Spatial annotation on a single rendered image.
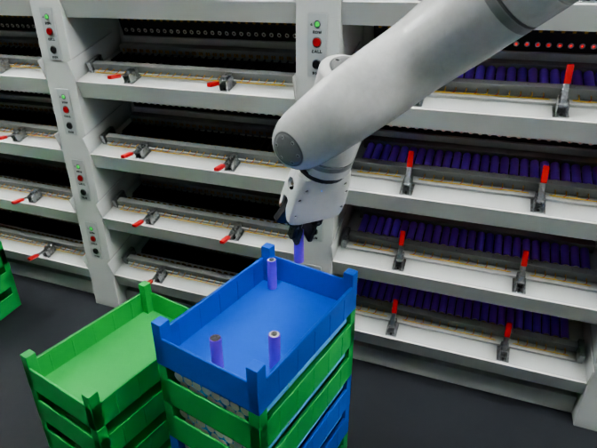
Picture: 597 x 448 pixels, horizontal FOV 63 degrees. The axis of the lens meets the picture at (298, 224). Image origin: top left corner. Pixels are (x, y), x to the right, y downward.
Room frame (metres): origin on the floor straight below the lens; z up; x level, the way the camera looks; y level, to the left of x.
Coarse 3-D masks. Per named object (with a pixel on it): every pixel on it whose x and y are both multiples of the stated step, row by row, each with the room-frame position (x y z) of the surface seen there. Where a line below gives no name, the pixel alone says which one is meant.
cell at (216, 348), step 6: (210, 336) 0.58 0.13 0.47; (216, 336) 0.57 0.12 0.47; (210, 342) 0.57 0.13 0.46; (216, 342) 0.56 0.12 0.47; (210, 348) 0.57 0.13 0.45; (216, 348) 0.56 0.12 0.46; (222, 348) 0.57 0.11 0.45; (216, 354) 0.56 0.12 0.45; (222, 354) 0.57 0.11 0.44; (216, 360) 0.56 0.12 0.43; (222, 360) 0.57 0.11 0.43; (222, 366) 0.57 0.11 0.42
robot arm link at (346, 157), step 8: (336, 56) 0.66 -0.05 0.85; (344, 56) 0.66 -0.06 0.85; (320, 64) 0.64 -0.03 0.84; (328, 64) 0.64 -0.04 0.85; (336, 64) 0.64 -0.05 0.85; (320, 72) 0.63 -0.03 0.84; (328, 72) 0.62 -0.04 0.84; (320, 80) 0.63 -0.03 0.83; (344, 152) 0.64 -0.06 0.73; (352, 152) 0.65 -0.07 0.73; (336, 160) 0.64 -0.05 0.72; (344, 160) 0.65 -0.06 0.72; (352, 160) 0.66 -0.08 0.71
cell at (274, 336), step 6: (270, 336) 0.58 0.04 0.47; (276, 336) 0.58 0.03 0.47; (270, 342) 0.58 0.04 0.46; (276, 342) 0.57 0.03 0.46; (270, 348) 0.58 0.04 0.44; (276, 348) 0.57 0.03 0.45; (270, 354) 0.58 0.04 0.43; (276, 354) 0.57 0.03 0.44; (270, 360) 0.58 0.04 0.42; (276, 360) 0.57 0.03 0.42; (270, 366) 0.58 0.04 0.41
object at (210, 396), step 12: (312, 360) 0.62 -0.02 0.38; (300, 372) 0.59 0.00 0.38; (180, 384) 0.58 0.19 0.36; (192, 384) 0.57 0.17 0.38; (288, 384) 0.57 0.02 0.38; (204, 396) 0.55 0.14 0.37; (216, 396) 0.54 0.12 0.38; (276, 396) 0.54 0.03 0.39; (228, 408) 0.53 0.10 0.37; (240, 408) 0.52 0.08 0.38
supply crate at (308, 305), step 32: (224, 288) 0.73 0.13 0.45; (256, 288) 0.80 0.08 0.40; (288, 288) 0.80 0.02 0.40; (320, 288) 0.78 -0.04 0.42; (352, 288) 0.72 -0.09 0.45; (160, 320) 0.60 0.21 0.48; (192, 320) 0.66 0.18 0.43; (224, 320) 0.70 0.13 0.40; (256, 320) 0.70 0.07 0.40; (288, 320) 0.70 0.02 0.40; (320, 320) 0.63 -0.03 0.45; (160, 352) 0.59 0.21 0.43; (192, 352) 0.61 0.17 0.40; (224, 352) 0.61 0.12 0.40; (256, 352) 0.61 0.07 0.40; (288, 352) 0.56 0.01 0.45; (224, 384) 0.52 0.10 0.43; (256, 384) 0.49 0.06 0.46
